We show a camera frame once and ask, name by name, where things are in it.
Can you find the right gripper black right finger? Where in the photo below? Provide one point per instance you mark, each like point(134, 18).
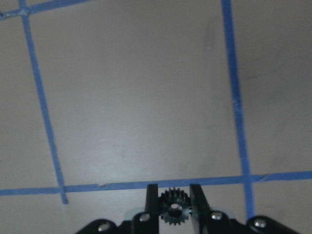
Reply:
point(200, 215)

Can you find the small black bearing gear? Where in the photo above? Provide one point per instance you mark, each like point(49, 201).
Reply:
point(174, 206)

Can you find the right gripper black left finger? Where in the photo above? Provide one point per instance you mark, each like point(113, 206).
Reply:
point(151, 208)

